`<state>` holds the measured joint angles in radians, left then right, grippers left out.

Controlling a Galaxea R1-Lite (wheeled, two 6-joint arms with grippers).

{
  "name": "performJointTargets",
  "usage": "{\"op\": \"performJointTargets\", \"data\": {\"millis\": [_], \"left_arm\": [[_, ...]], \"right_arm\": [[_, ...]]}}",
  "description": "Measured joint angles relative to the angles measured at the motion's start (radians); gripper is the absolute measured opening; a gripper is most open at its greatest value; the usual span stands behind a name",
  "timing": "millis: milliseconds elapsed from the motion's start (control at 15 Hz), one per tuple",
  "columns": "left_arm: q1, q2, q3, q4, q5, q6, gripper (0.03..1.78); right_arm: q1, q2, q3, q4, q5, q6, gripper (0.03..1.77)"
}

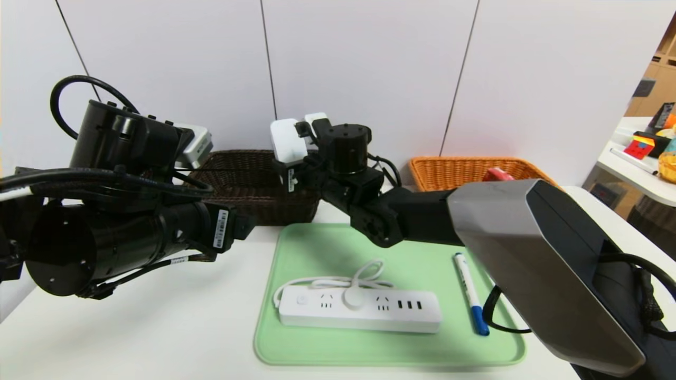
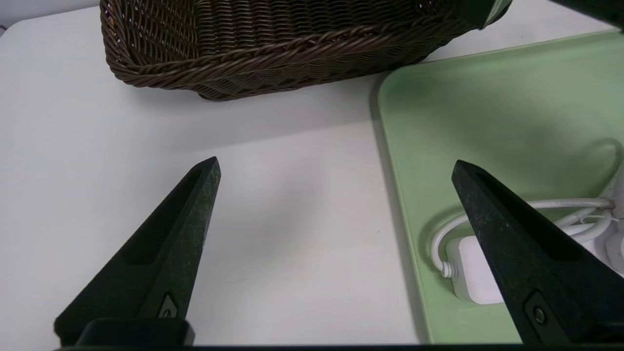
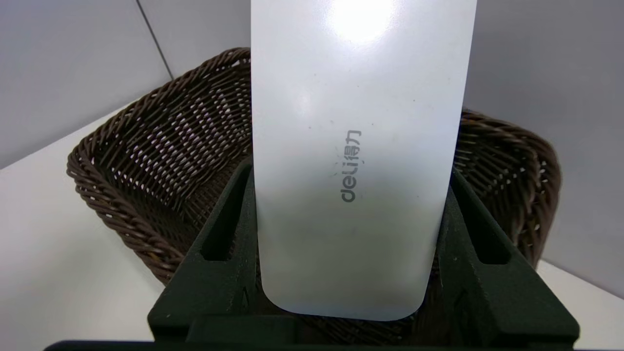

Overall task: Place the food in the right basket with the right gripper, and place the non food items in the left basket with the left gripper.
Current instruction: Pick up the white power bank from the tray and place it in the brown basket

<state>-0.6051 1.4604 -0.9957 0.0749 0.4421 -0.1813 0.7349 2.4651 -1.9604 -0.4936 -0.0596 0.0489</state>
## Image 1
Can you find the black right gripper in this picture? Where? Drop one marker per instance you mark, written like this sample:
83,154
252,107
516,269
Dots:
290,179

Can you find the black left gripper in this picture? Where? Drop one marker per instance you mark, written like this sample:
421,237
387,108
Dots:
222,228

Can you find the white oval plastic case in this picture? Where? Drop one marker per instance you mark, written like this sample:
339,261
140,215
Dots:
288,140

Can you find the red milk drink carton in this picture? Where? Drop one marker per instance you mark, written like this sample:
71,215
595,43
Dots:
497,174

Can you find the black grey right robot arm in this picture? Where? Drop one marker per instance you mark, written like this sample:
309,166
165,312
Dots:
528,237

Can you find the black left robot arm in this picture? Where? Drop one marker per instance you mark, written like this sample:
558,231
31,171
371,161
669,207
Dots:
105,248

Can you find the dark brown wicker basket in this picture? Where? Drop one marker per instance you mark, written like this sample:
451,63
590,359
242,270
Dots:
264,195

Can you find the orange wicker basket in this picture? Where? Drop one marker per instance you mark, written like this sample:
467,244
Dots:
449,174

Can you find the light green plastic tray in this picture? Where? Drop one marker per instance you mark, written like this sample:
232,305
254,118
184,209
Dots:
380,348

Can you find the white marker with blue cap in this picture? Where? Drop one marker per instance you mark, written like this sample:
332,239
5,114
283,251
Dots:
470,290

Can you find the white pen with black cap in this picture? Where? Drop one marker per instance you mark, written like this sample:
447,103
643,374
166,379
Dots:
632,161

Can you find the colourful puzzle cube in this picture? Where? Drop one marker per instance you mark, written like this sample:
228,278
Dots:
638,148

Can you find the white side table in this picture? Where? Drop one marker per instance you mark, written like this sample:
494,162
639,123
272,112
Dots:
636,179

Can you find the wooden shelf unit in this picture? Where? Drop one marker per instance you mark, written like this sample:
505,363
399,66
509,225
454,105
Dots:
656,89

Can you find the black storage box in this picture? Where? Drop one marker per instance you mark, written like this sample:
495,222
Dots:
661,144

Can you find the dark remote control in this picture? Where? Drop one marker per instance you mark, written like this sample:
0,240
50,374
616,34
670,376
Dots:
662,116

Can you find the yellow round object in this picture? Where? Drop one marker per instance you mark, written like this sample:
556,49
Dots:
668,168

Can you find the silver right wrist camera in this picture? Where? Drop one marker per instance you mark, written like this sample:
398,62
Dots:
317,120

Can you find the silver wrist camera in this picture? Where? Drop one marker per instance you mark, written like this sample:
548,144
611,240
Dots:
317,120
198,150

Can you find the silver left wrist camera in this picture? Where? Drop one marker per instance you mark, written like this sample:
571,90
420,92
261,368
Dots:
198,150

